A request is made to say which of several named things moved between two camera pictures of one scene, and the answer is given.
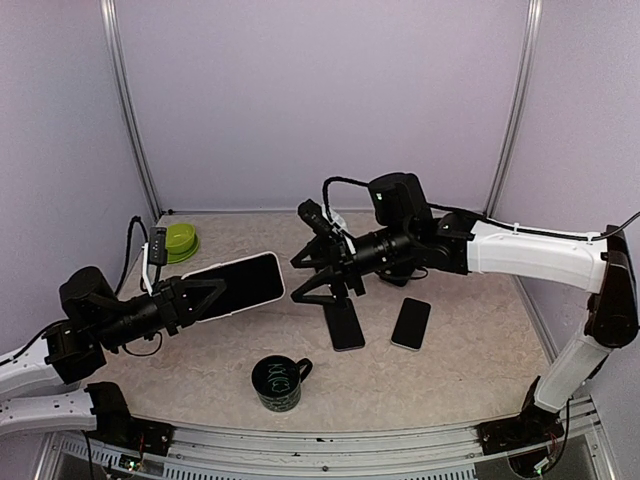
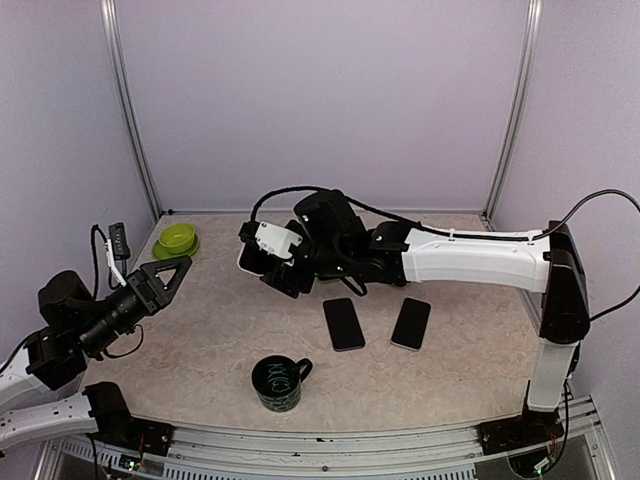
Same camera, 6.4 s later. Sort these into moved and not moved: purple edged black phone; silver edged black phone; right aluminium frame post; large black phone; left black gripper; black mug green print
Moved: large black phone; left black gripper
Not moved: right aluminium frame post; black mug green print; purple edged black phone; silver edged black phone
